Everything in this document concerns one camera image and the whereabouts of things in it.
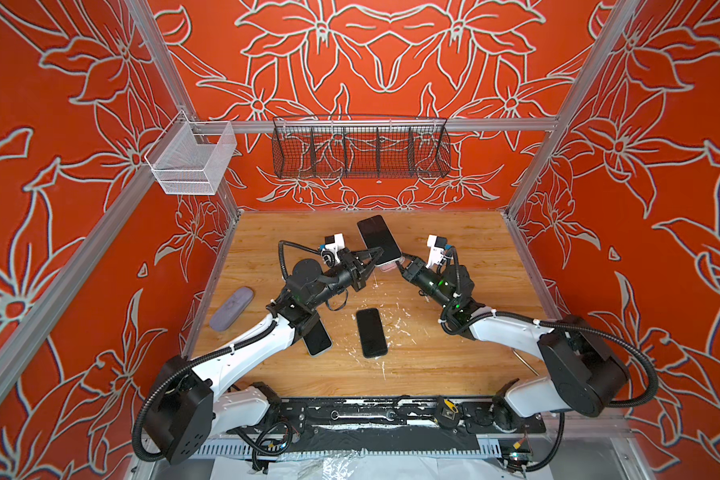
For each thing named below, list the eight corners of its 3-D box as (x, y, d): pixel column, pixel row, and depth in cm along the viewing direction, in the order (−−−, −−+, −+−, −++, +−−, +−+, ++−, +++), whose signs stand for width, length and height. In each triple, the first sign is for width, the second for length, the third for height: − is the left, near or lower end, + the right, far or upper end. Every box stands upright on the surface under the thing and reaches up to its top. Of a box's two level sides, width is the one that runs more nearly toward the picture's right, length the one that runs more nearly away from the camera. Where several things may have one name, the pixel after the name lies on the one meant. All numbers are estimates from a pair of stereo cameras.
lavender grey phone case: (209, 326, 90) (206, 323, 88) (247, 288, 99) (245, 284, 97) (220, 334, 88) (217, 331, 86) (257, 295, 97) (255, 291, 95)
